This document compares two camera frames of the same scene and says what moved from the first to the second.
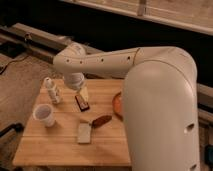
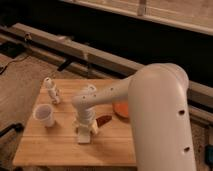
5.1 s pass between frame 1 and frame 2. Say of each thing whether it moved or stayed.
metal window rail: stayed
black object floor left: stayed
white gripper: moved
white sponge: stayed
